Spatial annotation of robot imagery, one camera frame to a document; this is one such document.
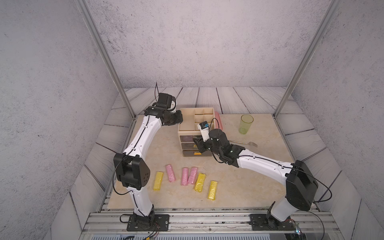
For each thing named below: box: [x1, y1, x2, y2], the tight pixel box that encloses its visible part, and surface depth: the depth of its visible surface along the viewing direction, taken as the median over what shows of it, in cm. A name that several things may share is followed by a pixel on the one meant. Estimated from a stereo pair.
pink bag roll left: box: [166, 164, 176, 183], surface depth 90 cm
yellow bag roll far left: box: [153, 171, 163, 191], surface depth 88 cm
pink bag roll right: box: [187, 166, 199, 185], surface depth 89 cm
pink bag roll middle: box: [180, 167, 189, 186], surface depth 89 cm
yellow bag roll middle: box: [193, 172, 207, 193], surface depth 86 cm
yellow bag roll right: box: [207, 180, 218, 201], surface depth 84 cm
